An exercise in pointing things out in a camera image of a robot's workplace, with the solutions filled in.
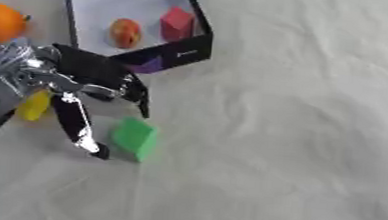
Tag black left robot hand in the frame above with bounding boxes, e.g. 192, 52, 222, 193
39, 42, 157, 164

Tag black box white inside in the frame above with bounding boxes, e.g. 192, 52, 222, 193
53, 0, 218, 80

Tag red orange toy peach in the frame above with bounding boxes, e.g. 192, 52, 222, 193
106, 16, 146, 51

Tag purple block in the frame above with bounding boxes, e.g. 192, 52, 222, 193
125, 53, 165, 76

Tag yellow block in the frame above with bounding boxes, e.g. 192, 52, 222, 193
13, 87, 54, 124

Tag green block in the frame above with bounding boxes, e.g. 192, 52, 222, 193
108, 114, 162, 164

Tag red hexagonal block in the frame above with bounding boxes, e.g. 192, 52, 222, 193
156, 5, 198, 46

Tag orange toy fruit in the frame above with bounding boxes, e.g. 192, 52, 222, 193
0, 1, 35, 47

